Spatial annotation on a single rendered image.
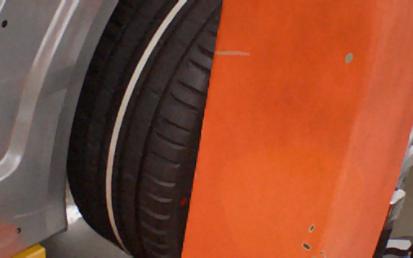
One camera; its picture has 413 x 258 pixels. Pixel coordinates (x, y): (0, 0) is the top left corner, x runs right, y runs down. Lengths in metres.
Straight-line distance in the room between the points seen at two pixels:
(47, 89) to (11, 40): 0.11
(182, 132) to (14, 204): 0.28
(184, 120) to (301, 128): 0.51
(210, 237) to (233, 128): 0.13
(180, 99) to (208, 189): 0.42
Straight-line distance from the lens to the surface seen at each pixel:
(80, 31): 1.21
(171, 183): 1.29
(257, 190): 0.82
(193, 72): 1.26
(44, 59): 1.19
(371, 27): 0.70
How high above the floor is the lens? 1.59
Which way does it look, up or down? 29 degrees down
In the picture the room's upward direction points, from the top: 9 degrees clockwise
